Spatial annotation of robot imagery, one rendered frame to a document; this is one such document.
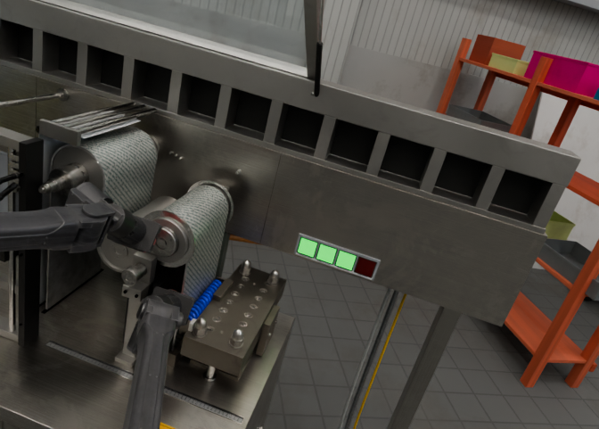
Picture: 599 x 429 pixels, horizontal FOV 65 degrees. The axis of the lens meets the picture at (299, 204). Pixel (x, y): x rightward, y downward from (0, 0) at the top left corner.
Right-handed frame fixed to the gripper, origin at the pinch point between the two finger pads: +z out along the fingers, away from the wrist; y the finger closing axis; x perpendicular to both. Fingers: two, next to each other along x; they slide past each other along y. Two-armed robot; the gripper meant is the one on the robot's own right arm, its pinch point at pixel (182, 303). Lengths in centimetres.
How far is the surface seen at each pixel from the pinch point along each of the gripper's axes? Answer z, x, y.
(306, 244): 19.7, 25.4, 23.3
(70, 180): -20.5, 20.2, -28.3
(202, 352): -1.8, -9.0, 9.7
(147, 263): -11.1, 7.7, -8.1
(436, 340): 48, 10, 73
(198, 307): 5.4, -0.2, 2.7
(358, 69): 284, 203, -9
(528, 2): 289, 311, 118
